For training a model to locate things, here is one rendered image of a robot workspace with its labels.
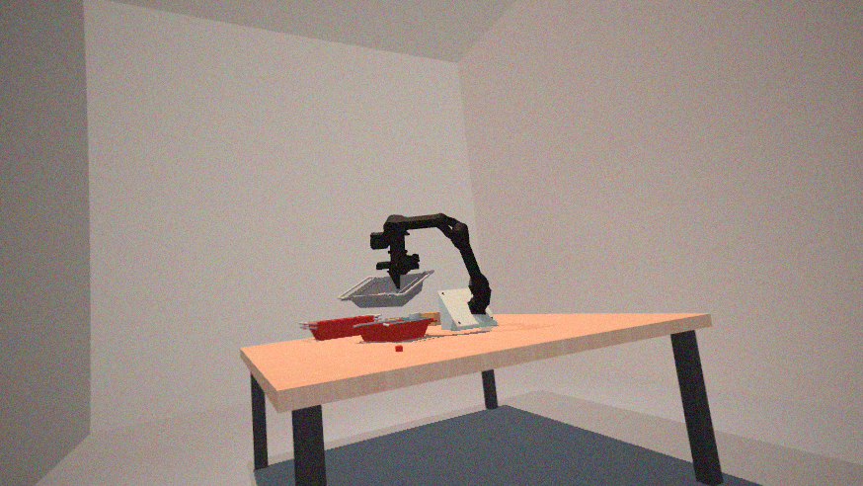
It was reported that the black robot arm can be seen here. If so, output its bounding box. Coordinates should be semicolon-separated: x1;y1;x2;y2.
370;213;491;314

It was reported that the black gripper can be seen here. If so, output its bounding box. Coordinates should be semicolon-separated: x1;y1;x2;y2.
376;247;419;288

